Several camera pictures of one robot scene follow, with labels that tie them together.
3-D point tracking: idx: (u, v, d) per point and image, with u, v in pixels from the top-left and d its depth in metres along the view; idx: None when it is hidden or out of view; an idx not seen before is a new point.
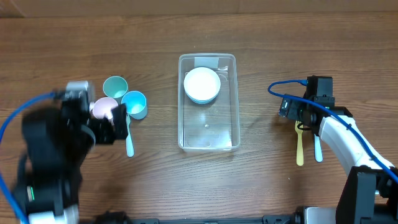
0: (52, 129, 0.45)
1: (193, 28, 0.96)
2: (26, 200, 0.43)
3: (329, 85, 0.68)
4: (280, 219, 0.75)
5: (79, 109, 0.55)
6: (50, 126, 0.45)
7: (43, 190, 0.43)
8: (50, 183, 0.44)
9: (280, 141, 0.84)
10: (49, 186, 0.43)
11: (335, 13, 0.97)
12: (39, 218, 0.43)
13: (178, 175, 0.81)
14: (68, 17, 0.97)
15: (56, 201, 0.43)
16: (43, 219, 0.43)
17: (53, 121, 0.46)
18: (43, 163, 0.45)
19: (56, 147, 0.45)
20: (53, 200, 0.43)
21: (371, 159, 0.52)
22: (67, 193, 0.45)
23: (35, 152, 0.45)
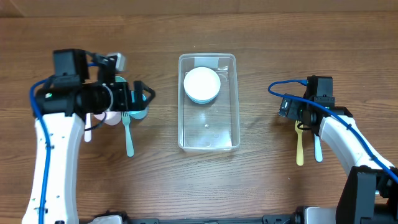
0: (76, 63, 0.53)
1: (193, 27, 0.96)
2: (43, 100, 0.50)
3: (330, 86, 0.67)
4: (280, 219, 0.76)
5: (111, 73, 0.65)
6: (77, 55, 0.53)
7: (60, 98, 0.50)
8: (66, 93, 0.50)
9: (280, 140, 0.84)
10: (65, 95, 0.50)
11: (335, 13, 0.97)
12: (51, 117, 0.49)
13: (178, 174, 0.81)
14: (67, 16, 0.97)
15: (68, 109, 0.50)
16: (54, 119, 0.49)
17: (80, 58, 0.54)
18: (64, 81, 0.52)
19: (77, 71, 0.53)
20: (66, 107, 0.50)
21: (371, 159, 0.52)
22: (78, 105, 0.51)
23: (60, 70, 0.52)
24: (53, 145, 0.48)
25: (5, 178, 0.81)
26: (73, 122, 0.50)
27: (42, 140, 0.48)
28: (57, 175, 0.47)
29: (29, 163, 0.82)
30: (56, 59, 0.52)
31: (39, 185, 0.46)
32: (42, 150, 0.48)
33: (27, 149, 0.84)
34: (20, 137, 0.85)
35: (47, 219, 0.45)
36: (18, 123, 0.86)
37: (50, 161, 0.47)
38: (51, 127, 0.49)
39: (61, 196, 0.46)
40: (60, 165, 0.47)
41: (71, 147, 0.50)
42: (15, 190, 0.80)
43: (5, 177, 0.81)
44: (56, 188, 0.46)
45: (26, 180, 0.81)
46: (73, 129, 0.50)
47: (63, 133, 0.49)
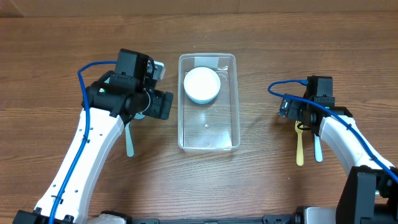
0: (136, 67, 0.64)
1: (193, 27, 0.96)
2: (96, 94, 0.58)
3: (330, 85, 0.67)
4: (280, 219, 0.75)
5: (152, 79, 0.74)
6: (140, 60, 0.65)
7: (112, 95, 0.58)
8: (119, 92, 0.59)
9: (280, 141, 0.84)
10: (119, 94, 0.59)
11: (335, 13, 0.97)
12: (98, 111, 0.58)
13: (178, 174, 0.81)
14: (67, 16, 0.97)
15: (116, 106, 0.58)
16: (101, 112, 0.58)
17: (141, 63, 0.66)
18: (122, 79, 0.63)
19: (135, 74, 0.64)
20: (115, 105, 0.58)
21: (371, 159, 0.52)
22: (125, 107, 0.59)
23: (120, 71, 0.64)
24: (89, 140, 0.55)
25: (5, 178, 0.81)
26: (115, 122, 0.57)
27: (82, 131, 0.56)
28: (84, 166, 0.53)
29: (29, 163, 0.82)
30: (122, 60, 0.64)
31: (66, 171, 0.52)
32: (79, 141, 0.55)
33: (27, 149, 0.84)
34: (20, 137, 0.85)
35: (61, 208, 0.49)
36: (18, 123, 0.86)
37: (82, 153, 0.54)
38: (94, 123, 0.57)
39: (79, 192, 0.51)
40: (88, 161, 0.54)
41: (103, 149, 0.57)
42: (15, 190, 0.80)
43: (5, 177, 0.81)
44: (79, 182, 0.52)
45: (25, 180, 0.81)
46: (111, 131, 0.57)
47: (101, 131, 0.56)
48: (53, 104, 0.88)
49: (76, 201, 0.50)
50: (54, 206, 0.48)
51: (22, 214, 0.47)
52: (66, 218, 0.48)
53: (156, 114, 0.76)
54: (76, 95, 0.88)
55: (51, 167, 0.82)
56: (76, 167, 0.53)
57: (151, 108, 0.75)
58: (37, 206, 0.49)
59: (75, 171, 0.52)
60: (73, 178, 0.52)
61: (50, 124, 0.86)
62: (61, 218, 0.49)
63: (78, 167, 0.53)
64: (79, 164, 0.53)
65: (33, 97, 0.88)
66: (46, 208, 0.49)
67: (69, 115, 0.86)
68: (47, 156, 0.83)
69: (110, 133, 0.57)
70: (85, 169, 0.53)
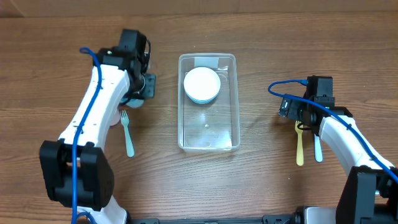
0: (137, 42, 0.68)
1: (192, 27, 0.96)
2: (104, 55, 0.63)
3: (330, 85, 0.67)
4: (280, 219, 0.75)
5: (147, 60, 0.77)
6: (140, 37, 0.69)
7: (118, 56, 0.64)
8: (124, 54, 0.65)
9: (280, 141, 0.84)
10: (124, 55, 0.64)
11: (335, 13, 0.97)
12: (107, 67, 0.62)
13: (178, 174, 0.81)
14: (67, 16, 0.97)
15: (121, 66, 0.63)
16: (109, 68, 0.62)
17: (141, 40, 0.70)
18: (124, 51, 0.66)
19: (136, 47, 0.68)
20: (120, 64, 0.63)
21: (371, 159, 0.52)
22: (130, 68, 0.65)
23: (123, 44, 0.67)
24: (102, 87, 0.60)
25: (5, 178, 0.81)
26: (124, 75, 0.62)
27: (94, 82, 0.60)
28: (99, 108, 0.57)
29: (29, 163, 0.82)
30: (124, 35, 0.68)
31: (83, 111, 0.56)
32: (93, 89, 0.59)
33: (27, 149, 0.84)
34: (20, 137, 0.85)
35: (83, 136, 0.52)
36: (18, 123, 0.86)
37: (97, 96, 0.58)
38: (104, 74, 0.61)
39: (97, 126, 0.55)
40: (103, 101, 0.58)
41: (114, 98, 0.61)
42: (15, 190, 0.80)
43: (5, 177, 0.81)
44: (95, 117, 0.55)
45: (26, 180, 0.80)
46: (121, 83, 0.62)
47: (112, 80, 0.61)
48: (53, 104, 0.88)
49: (94, 131, 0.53)
50: (76, 133, 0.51)
51: (46, 144, 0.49)
52: (89, 143, 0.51)
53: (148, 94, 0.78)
54: (76, 95, 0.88)
55: None
56: (92, 109, 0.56)
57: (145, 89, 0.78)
58: (60, 137, 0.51)
59: (91, 109, 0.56)
60: (90, 114, 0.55)
61: (50, 124, 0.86)
62: (83, 144, 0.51)
63: (93, 106, 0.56)
64: (96, 104, 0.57)
65: (33, 97, 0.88)
66: (68, 137, 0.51)
67: (69, 115, 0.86)
68: None
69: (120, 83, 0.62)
70: (100, 111, 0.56)
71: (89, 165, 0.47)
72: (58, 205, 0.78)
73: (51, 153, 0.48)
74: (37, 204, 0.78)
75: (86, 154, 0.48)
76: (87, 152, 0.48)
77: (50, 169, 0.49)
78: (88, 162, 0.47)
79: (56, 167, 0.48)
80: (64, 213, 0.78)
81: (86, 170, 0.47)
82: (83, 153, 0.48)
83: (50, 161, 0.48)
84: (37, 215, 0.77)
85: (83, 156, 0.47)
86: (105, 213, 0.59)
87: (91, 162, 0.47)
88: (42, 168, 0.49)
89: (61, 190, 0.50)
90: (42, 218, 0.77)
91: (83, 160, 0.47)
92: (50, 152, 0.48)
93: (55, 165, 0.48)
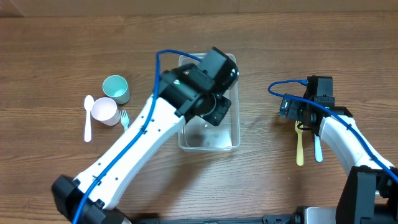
0: (221, 68, 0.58)
1: (193, 27, 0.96)
2: (173, 82, 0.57)
3: (330, 86, 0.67)
4: (280, 219, 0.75)
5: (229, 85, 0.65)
6: (228, 64, 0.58)
7: (186, 91, 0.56)
8: (194, 89, 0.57)
9: (280, 140, 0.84)
10: (192, 90, 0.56)
11: (335, 13, 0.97)
12: (166, 104, 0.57)
13: (178, 174, 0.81)
14: (66, 16, 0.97)
15: (183, 101, 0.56)
16: (168, 107, 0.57)
17: (227, 68, 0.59)
18: (199, 77, 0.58)
19: (212, 79, 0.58)
20: (183, 101, 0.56)
21: (371, 159, 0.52)
22: (194, 107, 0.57)
23: (202, 68, 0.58)
24: (146, 132, 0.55)
25: (5, 178, 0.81)
26: (175, 122, 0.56)
27: (143, 118, 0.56)
28: (131, 160, 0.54)
29: (29, 163, 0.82)
30: (211, 55, 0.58)
31: (115, 155, 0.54)
32: (137, 128, 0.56)
33: (27, 149, 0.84)
34: (20, 137, 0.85)
35: (97, 190, 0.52)
36: (18, 123, 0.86)
37: (135, 142, 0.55)
38: (156, 115, 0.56)
39: (118, 181, 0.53)
40: (140, 150, 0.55)
41: (158, 142, 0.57)
42: (15, 190, 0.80)
43: (5, 177, 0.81)
44: (120, 171, 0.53)
45: (26, 180, 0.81)
46: (170, 128, 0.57)
47: (160, 126, 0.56)
48: (53, 104, 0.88)
49: (111, 188, 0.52)
50: (91, 186, 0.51)
51: (64, 179, 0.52)
52: (98, 201, 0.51)
53: (214, 121, 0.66)
54: (76, 95, 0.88)
55: (51, 167, 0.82)
56: (124, 157, 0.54)
57: (211, 114, 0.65)
58: (77, 177, 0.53)
59: (122, 157, 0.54)
60: (117, 165, 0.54)
61: (50, 124, 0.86)
62: (94, 199, 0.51)
63: (126, 154, 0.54)
64: (130, 152, 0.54)
65: (33, 97, 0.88)
66: (84, 184, 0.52)
67: (69, 115, 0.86)
68: (47, 156, 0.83)
69: (168, 130, 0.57)
70: (132, 162, 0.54)
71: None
72: None
73: (63, 191, 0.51)
74: (37, 205, 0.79)
75: (93, 213, 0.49)
76: (95, 211, 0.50)
77: (60, 201, 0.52)
78: (92, 219, 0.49)
79: (64, 205, 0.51)
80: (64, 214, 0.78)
81: None
82: (90, 210, 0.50)
83: (61, 197, 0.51)
84: (37, 215, 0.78)
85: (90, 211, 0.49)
86: None
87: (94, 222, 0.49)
88: (53, 195, 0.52)
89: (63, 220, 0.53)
90: (43, 218, 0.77)
91: (89, 216, 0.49)
92: (63, 190, 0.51)
93: (63, 202, 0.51)
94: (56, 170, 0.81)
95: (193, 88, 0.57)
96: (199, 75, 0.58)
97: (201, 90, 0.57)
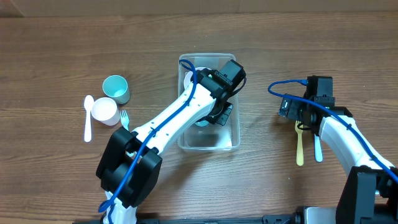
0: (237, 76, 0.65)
1: (192, 27, 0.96)
2: (204, 76, 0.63)
3: (330, 86, 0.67)
4: (280, 219, 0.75)
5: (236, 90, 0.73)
6: (242, 74, 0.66)
7: (216, 83, 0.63)
8: (222, 83, 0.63)
9: (280, 140, 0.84)
10: (221, 83, 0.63)
11: (335, 13, 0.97)
12: (203, 89, 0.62)
13: (179, 174, 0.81)
14: (66, 16, 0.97)
15: (212, 90, 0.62)
16: (203, 91, 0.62)
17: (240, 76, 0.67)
18: (222, 78, 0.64)
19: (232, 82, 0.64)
20: (215, 89, 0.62)
21: (371, 159, 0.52)
22: (220, 98, 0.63)
23: (224, 71, 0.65)
24: (189, 104, 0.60)
25: (5, 178, 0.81)
26: (211, 102, 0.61)
27: (186, 96, 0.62)
28: (177, 124, 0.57)
29: (29, 163, 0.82)
30: (229, 65, 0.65)
31: (165, 117, 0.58)
32: (181, 101, 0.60)
33: (27, 149, 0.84)
34: (20, 137, 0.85)
35: (152, 140, 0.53)
36: (18, 123, 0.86)
37: (181, 110, 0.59)
38: (197, 93, 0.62)
39: (169, 137, 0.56)
40: (185, 117, 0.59)
41: (194, 116, 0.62)
42: (15, 190, 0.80)
43: (5, 177, 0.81)
44: (171, 129, 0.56)
45: (25, 180, 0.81)
46: (206, 107, 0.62)
47: (201, 102, 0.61)
48: (52, 104, 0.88)
49: (164, 142, 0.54)
50: (148, 135, 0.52)
51: (124, 129, 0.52)
52: (154, 149, 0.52)
53: (221, 121, 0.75)
54: (76, 95, 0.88)
55: (51, 167, 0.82)
56: (172, 120, 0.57)
57: (219, 115, 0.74)
58: (134, 129, 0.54)
59: (173, 119, 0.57)
60: (168, 124, 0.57)
61: (49, 124, 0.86)
62: (150, 147, 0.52)
63: (175, 117, 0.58)
64: (177, 117, 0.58)
65: (32, 97, 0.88)
66: (141, 134, 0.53)
67: (69, 115, 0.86)
68: (47, 156, 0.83)
69: (204, 108, 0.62)
70: (177, 126, 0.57)
71: (147, 167, 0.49)
72: (58, 205, 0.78)
73: (122, 140, 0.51)
74: (37, 204, 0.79)
75: (150, 157, 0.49)
76: (151, 155, 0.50)
77: (113, 152, 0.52)
78: (148, 163, 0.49)
79: (117, 151, 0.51)
80: (64, 213, 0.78)
81: (142, 168, 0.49)
82: (147, 155, 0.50)
83: (118, 145, 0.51)
84: (37, 215, 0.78)
85: (146, 157, 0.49)
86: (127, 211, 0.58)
87: (150, 166, 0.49)
88: (108, 145, 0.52)
89: (109, 174, 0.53)
90: (43, 218, 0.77)
91: (143, 161, 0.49)
92: (122, 137, 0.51)
93: (119, 150, 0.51)
94: (56, 170, 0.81)
95: (221, 82, 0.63)
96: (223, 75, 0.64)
97: (226, 85, 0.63)
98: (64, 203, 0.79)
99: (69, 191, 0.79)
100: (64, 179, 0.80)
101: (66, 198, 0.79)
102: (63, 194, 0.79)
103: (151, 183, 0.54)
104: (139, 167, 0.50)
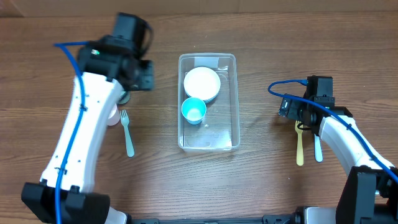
0: (134, 31, 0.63)
1: (192, 27, 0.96)
2: (91, 53, 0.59)
3: (330, 85, 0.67)
4: (280, 219, 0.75)
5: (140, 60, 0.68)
6: (138, 23, 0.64)
7: (106, 59, 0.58)
8: (118, 53, 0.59)
9: (280, 141, 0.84)
10: (112, 56, 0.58)
11: (335, 13, 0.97)
12: (92, 76, 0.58)
13: (178, 174, 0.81)
14: (67, 16, 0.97)
15: (114, 65, 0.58)
16: (94, 78, 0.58)
17: (139, 27, 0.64)
18: (118, 42, 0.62)
19: (132, 38, 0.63)
20: (109, 66, 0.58)
21: (371, 159, 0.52)
22: (122, 70, 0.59)
23: (117, 33, 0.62)
24: (86, 109, 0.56)
25: (5, 178, 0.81)
26: (112, 88, 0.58)
27: (78, 98, 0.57)
28: (84, 140, 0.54)
29: (29, 163, 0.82)
30: (120, 22, 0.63)
31: (69, 140, 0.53)
32: (77, 107, 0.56)
33: (27, 149, 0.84)
34: (20, 137, 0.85)
35: (66, 180, 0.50)
36: (18, 123, 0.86)
37: (79, 124, 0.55)
38: (89, 89, 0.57)
39: (82, 162, 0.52)
40: (86, 129, 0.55)
41: (103, 112, 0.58)
42: (15, 190, 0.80)
43: (5, 177, 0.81)
44: (82, 154, 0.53)
45: (25, 180, 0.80)
46: (109, 98, 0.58)
47: (97, 98, 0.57)
48: (53, 104, 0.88)
49: (79, 170, 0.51)
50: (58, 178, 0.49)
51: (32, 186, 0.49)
52: (73, 187, 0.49)
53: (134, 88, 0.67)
54: None
55: None
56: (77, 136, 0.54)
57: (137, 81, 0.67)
58: (42, 178, 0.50)
59: (75, 137, 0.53)
60: (76, 145, 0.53)
61: (50, 124, 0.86)
62: (67, 188, 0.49)
63: (78, 135, 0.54)
64: (81, 129, 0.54)
65: (33, 97, 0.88)
66: (50, 180, 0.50)
67: None
68: (48, 156, 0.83)
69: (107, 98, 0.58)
70: (87, 140, 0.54)
71: (74, 210, 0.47)
72: None
73: (36, 198, 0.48)
74: None
75: (70, 200, 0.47)
76: (72, 197, 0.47)
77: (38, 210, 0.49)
78: (73, 206, 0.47)
79: (43, 208, 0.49)
80: None
81: (73, 213, 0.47)
82: (67, 199, 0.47)
83: (36, 206, 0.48)
84: (37, 216, 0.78)
85: (67, 202, 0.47)
86: None
87: (74, 208, 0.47)
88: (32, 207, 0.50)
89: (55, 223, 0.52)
90: None
91: (67, 208, 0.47)
92: (32, 196, 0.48)
93: (43, 208, 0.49)
94: None
95: (115, 50, 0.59)
96: (117, 38, 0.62)
97: (131, 46, 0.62)
98: None
99: None
100: None
101: None
102: None
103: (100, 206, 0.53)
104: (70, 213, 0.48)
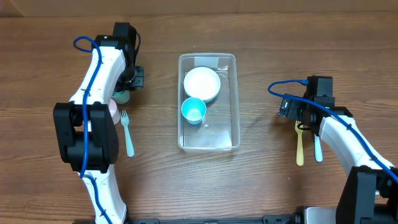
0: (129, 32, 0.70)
1: (192, 27, 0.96)
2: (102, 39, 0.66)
3: (329, 86, 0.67)
4: (280, 219, 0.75)
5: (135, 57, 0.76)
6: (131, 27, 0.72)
7: (113, 40, 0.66)
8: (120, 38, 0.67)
9: (280, 140, 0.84)
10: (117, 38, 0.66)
11: (335, 13, 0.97)
12: (106, 48, 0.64)
13: (178, 174, 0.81)
14: (67, 16, 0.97)
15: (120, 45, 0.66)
16: (108, 48, 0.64)
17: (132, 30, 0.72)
18: None
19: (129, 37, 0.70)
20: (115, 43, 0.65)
21: (371, 159, 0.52)
22: (125, 50, 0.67)
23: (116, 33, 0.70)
24: (103, 62, 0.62)
25: (5, 178, 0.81)
26: (120, 53, 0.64)
27: (96, 60, 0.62)
28: (102, 77, 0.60)
29: (29, 163, 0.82)
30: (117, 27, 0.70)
31: (89, 79, 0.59)
32: (94, 63, 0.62)
33: (27, 149, 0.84)
34: (20, 137, 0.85)
35: (91, 99, 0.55)
36: (18, 123, 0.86)
37: (98, 70, 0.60)
38: (104, 51, 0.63)
39: (102, 91, 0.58)
40: (105, 74, 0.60)
41: (114, 71, 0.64)
42: (15, 190, 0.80)
43: (5, 177, 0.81)
44: (101, 84, 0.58)
45: (25, 180, 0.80)
46: (119, 59, 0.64)
47: (111, 56, 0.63)
48: (52, 104, 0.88)
49: (101, 96, 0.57)
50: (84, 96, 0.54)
51: (58, 106, 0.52)
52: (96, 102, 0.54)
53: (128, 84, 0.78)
54: None
55: (51, 167, 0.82)
56: (97, 77, 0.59)
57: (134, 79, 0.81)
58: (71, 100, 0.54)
59: (96, 78, 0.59)
60: (96, 81, 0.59)
61: (50, 124, 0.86)
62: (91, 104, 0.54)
63: (97, 77, 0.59)
64: (99, 73, 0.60)
65: (32, 97, 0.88)
66: (78, 99, 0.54)
67: None
68: (47, 156, 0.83)
69: (117, 61, 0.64)
70: (104, 78, 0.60)
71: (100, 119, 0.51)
72: (58, 205, 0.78)
73: (64, 114, 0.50)
74: (37, 204, 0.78)
75: (96, 111, 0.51)
76: (97, 109, 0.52)
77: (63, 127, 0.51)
78: (97, 117, 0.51)
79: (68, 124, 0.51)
80: (64, 214, 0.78)
81: (97, 124, 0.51)
82: (92, 110, 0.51)
83: (64, 121, 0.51)
84: (37, 216, 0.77)
85: (93, 112, 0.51)
86: (109, 184, 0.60)
87: (100, 117, 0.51)
88: (56, 128, 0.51)
89: (73, 150, 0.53)
90: (43, 218, 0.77)
91: (93, 117, 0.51)
92: (63, 111, 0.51)
93: (68, 125, 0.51)
94: (56, 171, 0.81)
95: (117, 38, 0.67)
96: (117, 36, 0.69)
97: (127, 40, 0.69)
98: (64, 203, 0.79)
99: (69, 191, 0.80)
100: (64, 179, 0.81)
101: (66, 198, 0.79)
102: (63, 194, 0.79)
103: (113, 139, 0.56)
104: (94, 125, 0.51)
